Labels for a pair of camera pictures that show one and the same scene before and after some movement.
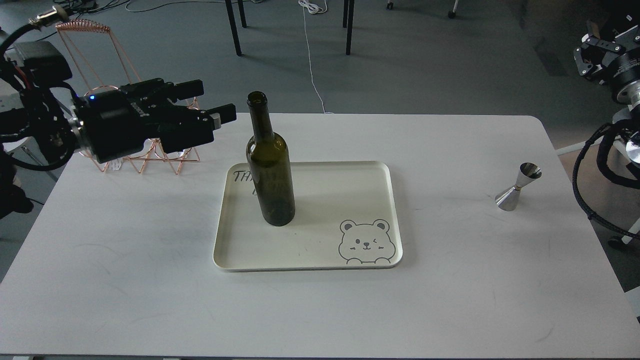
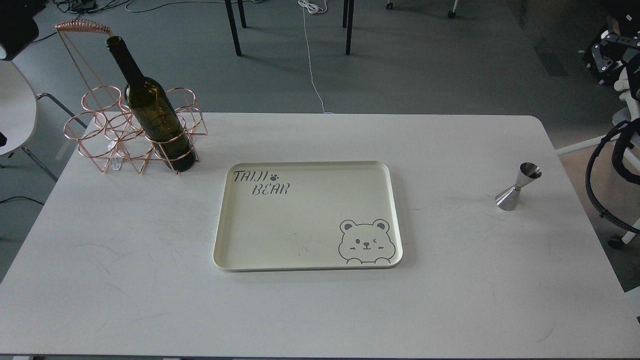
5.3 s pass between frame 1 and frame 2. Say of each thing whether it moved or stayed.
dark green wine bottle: moved
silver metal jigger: stayed
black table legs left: stayed
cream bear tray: stayed
